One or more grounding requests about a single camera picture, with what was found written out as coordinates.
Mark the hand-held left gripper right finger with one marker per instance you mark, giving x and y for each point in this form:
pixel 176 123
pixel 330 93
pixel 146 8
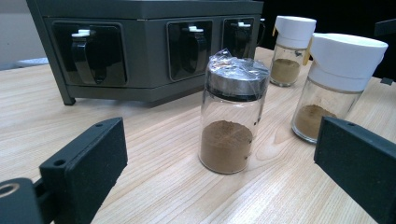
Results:
pixel 361 165

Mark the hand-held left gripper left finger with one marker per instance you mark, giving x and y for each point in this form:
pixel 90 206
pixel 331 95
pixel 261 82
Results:
pixel 87 168

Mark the white lid jar brown spice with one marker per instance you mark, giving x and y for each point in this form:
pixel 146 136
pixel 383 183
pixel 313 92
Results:
pixel 342 62

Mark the dark grey corner spice rack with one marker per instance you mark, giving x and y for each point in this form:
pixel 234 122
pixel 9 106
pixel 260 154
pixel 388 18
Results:
pixel 149 84

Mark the metal lid glass spice jar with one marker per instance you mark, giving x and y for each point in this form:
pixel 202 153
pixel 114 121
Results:
pixel 230 146

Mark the white lid jar tan spice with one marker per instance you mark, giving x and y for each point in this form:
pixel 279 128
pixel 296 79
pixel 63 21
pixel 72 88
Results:
pixel 294 31

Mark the black rack hook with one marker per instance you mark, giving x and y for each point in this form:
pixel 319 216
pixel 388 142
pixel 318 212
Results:
pixel 194 53
pixel 81 59

